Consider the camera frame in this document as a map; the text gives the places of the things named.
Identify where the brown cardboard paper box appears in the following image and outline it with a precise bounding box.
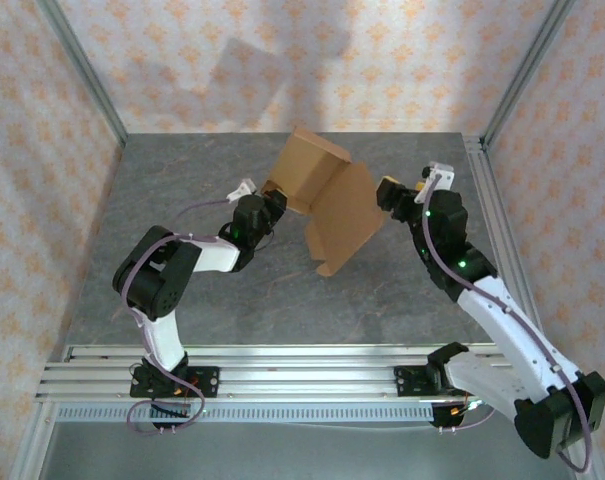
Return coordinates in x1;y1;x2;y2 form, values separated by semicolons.
259;125;385;278

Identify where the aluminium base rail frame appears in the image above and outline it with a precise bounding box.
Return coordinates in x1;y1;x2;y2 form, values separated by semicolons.
34;343;581;402

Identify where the aluminium side rail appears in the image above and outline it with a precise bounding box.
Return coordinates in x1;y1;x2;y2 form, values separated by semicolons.
462;133;552;360

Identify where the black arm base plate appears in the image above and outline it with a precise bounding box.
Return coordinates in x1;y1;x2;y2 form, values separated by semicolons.
130;366;220;400
394;364;484;400

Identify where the purple cable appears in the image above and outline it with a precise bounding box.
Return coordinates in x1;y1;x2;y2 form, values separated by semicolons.
421;172;596;474
123;196;233;437

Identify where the grey steel panel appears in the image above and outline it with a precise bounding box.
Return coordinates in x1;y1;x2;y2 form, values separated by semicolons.
41;419;591;480

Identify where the slotted grey cable duct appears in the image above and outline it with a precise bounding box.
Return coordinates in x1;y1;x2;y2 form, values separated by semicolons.
56;402;436;422

